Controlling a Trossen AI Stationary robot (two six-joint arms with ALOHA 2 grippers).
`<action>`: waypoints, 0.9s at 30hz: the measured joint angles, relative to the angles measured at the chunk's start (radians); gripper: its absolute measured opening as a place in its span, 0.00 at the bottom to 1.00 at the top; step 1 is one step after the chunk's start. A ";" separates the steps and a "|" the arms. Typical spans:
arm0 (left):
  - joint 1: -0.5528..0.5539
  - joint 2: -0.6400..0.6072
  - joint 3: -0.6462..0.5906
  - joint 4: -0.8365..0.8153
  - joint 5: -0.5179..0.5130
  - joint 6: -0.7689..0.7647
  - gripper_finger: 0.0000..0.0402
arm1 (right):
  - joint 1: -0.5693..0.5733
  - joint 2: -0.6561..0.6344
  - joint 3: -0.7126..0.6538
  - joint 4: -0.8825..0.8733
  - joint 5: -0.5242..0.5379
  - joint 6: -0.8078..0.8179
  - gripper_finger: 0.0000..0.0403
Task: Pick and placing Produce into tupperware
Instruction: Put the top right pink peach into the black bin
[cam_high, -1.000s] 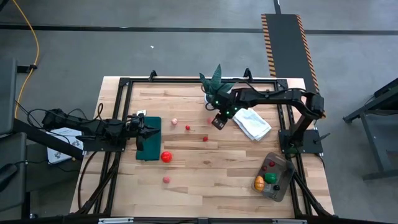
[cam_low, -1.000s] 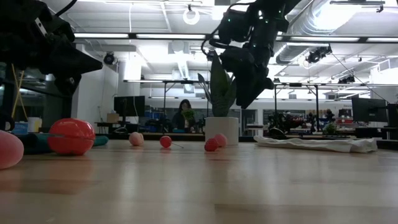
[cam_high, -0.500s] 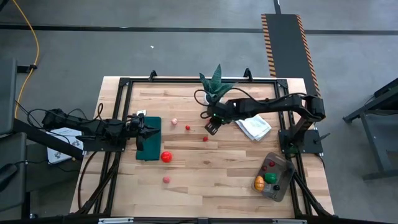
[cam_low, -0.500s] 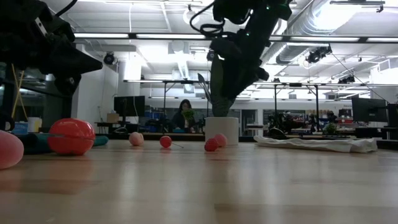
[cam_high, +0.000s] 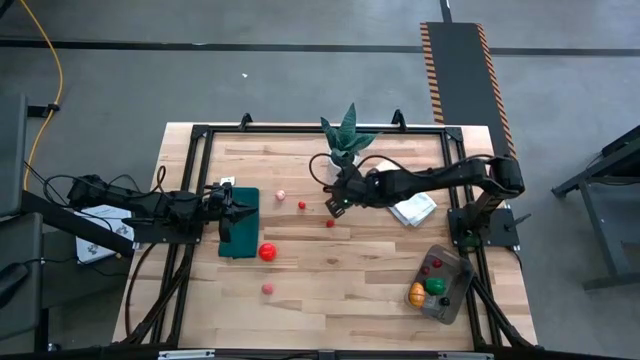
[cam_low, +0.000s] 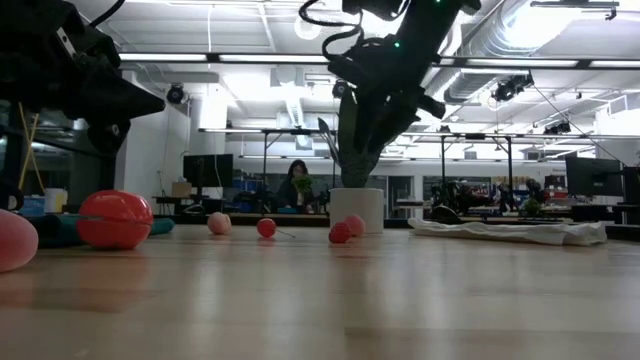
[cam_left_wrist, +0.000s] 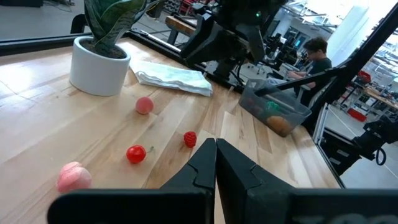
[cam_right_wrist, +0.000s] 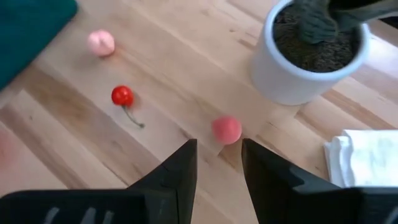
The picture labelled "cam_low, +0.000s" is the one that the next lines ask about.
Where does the long ceiling light rail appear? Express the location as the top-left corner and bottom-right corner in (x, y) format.
(118, 52), (629, 70)

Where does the large red toy tomato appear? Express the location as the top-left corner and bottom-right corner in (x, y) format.
(77, 189), (155, 251)

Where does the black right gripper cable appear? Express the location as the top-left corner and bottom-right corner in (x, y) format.
(298, 0), (366, 59)

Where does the person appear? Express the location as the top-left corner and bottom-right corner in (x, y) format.
(276, 159), (317, 211)

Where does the black computer monitor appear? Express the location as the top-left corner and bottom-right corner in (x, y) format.
(565, 156), (624, 197)
(182, 153), (235, 189)

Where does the pink toy peach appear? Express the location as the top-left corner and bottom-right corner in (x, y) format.
(0, 208), (40, 274)

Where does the yellow cable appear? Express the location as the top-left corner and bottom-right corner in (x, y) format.
(17, 102), (40, 192)

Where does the black background station frame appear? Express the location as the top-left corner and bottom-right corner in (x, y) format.
(198, 127), (337, 192)
(409, 131), (515, 202)

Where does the white towel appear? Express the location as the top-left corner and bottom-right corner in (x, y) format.
(407, 216), (609, 247)

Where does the black aluminium table frame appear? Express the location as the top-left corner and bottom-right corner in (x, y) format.
(172, 212), (416, 229)

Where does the silver ceiling duct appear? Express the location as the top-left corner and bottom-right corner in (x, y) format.
(439, 0), (566, 104)

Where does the pale pink toy fruit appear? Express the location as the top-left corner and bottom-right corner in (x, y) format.
(207, 211), (233, 236)

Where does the green folded cloth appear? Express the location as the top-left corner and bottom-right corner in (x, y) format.
(27, 213), (176, 250)

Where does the white bucket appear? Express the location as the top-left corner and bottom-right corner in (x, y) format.
(43, 188), (69, 214)

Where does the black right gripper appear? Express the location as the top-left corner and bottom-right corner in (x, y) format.
(329, 36), (447, 152)

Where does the bright red toy cherry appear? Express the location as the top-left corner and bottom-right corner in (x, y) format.
(256, 217), (297, 240)

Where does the red toy strawberry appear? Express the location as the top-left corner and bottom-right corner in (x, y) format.
(328, 221), (353, 245)

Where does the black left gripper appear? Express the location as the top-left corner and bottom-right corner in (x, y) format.
(0, 9), (167, 122)

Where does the white plant pot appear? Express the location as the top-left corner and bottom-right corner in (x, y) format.
(328, 187), (385, 235)

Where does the green snake plant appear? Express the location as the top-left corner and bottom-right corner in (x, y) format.
(317, 87), (389, 190)

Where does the black ceiling camera rig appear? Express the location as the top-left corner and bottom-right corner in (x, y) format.
(492, 73), (535, 104)

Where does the blue box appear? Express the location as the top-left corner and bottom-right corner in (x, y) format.
(19, 195), (46, 217)

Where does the pink-red toy fruit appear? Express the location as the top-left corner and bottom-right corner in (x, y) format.
(344, 214), (367, 238)

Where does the white cable coil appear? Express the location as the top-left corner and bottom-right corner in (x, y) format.
(293, 14), (323, 41)

